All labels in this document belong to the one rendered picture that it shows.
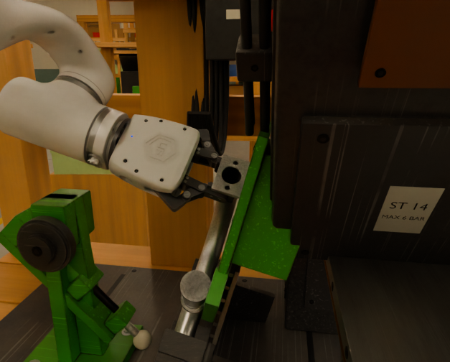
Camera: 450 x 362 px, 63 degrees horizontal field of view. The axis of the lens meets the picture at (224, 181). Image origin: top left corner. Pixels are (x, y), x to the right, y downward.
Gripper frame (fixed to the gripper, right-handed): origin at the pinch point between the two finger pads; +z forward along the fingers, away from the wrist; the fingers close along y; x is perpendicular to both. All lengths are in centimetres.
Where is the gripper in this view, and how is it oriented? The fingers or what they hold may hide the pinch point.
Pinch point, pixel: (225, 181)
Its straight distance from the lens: 51.0
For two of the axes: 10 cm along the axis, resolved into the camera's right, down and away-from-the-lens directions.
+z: 9.4, 3.4, -0.1
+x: -1.4, 4.1, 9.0
